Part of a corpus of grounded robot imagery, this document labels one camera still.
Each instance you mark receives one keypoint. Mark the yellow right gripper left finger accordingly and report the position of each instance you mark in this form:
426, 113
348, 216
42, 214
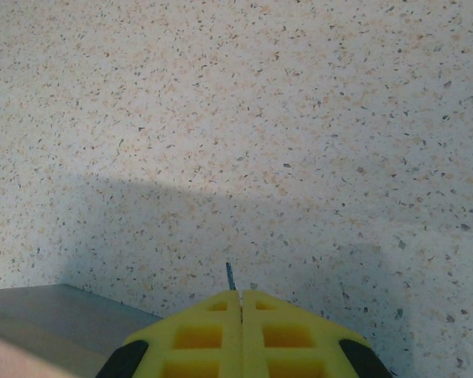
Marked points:
232, 334

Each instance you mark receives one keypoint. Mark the thin dark blue strip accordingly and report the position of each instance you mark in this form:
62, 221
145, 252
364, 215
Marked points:
231, 277

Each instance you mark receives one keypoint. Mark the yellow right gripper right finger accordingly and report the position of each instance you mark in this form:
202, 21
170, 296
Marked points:
252, 334

